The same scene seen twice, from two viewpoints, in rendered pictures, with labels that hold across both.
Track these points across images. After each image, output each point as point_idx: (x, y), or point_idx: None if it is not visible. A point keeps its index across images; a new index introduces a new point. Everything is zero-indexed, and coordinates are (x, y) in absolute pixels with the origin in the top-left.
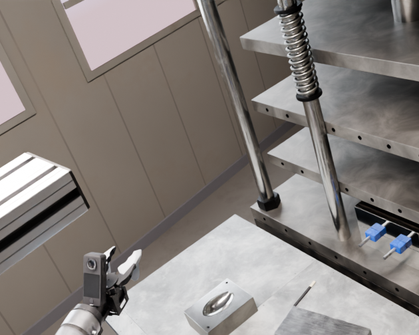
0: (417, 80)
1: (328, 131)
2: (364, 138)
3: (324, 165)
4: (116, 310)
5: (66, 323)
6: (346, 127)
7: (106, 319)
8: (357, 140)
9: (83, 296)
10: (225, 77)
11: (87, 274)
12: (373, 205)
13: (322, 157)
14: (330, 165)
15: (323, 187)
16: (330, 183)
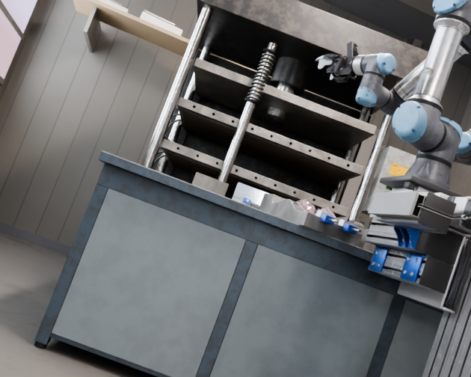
0: (321, 114)
1: (247, 129)
2: (275, 137)
3: (238, 146)
4: (347, 78)
5: (356, 58)
6: (264, 129)
7: (117, 155)
8: (268, 138)
9: (352, 56)
10: (185, 71)
11: (353, 48)
12: (254, 181)
13: (240, 141)
14: (238, 149)
15: (226, 162)
16: (233, 160)
